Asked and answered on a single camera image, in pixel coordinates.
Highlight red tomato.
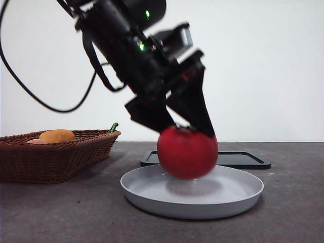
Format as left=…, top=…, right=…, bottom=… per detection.
left=156, top=126, right=219, bottom=180

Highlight black flat tray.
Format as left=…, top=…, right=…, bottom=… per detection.
left=140, top=150, right=271, bottom=170

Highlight yellow-orange potato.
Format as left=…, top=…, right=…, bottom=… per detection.
left=39, top=129, right=76, bottom=144

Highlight grey round plate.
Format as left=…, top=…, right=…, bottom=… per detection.
left=119, top=164, right=264, bottom=220

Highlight brown wicker basket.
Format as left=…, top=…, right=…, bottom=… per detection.
left=0, top=129, right=122, bottom=185

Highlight pink vegetable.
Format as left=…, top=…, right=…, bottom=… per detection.
left=26, top=138, right=49, bottom=145

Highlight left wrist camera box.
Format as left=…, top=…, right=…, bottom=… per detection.
left=153, top=23, right=193, bottom=59

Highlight black left arm strap cable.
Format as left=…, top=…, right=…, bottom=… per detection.
left=82, top=30, right=126, bottom=92

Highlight long black looping cable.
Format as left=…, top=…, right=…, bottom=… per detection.
left=0, top=0, right=112, bottom=113

